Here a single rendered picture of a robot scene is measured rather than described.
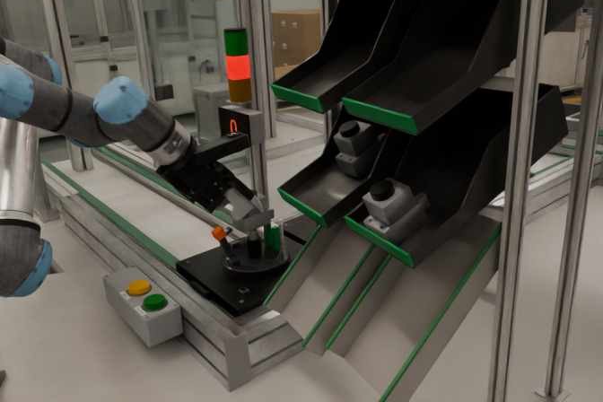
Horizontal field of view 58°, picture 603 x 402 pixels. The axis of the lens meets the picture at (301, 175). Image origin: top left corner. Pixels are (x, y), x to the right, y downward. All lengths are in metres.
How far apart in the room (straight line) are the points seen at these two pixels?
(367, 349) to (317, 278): 0.16
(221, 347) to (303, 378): 0.16
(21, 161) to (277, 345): 0.62
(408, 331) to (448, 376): 0.25
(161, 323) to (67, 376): 0.19
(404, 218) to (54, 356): 0.76
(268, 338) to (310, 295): 0.14
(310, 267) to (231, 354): 0.19
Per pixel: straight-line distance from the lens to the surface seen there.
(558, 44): 7.22
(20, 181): 1.20
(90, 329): 1.23
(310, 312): 0.89
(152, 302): 1.05
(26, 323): 1.32
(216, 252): 1.19
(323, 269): 0.90
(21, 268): 1.14
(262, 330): 0.98
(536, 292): 1.28
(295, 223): 1.29
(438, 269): 0.80
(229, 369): 0.97
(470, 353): 1.08
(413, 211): 0.68
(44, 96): 0.92
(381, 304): 0.83
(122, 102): 0.88
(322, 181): 0.84
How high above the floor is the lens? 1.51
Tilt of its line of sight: 20 degrees down
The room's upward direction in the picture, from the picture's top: 3 degrees counter-clockwise
